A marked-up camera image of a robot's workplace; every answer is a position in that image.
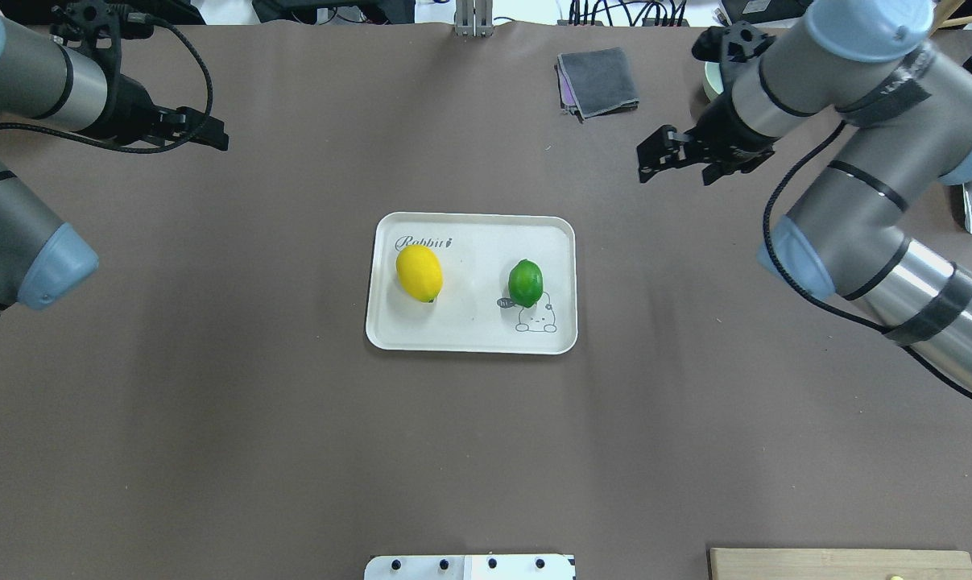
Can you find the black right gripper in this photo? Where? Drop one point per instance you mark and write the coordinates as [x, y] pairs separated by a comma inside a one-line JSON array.
[[730, 133]]

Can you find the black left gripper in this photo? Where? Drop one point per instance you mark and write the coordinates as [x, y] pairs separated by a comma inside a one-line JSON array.
[[134, 105]]

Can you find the green lemon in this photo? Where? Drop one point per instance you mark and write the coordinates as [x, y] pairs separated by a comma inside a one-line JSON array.
[[525, 283]]

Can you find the yellow lemon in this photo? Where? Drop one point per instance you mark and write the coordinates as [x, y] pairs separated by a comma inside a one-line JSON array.
[[420, 273]]

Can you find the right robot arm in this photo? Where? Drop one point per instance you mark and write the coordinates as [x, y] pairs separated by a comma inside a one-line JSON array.
[[840, 246]]

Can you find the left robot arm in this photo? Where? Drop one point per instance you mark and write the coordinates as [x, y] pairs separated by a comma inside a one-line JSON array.
[[69, 84]]

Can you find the white rabbit tray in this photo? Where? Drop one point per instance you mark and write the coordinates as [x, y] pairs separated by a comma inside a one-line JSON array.
[[474, 312]]

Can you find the pale green bowl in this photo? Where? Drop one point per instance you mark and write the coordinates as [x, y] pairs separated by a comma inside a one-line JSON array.
[[712, 81]]

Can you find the grey folded cloth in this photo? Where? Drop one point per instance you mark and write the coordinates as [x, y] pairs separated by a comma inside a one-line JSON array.
[[596, 83]]

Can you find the wooden stand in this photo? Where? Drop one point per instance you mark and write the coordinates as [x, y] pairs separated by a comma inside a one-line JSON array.
[[944, 15]]

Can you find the wooden board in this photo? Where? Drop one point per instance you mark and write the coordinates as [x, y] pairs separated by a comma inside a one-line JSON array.
[[780, 563]]

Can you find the white mounting plate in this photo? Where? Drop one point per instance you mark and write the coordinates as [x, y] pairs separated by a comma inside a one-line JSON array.
[[472, 566]]

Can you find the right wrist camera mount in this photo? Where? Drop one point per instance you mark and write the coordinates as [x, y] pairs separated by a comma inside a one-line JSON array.
[[731, 48]]

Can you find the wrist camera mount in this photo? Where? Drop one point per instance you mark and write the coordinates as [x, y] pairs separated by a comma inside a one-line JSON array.
[[98, 28], [731, 48]]

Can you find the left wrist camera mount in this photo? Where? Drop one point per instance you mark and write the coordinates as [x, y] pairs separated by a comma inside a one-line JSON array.
[[98, 28]]

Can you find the metal bracket post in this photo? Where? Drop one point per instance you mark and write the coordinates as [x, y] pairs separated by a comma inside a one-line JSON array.
[[474, 18]]

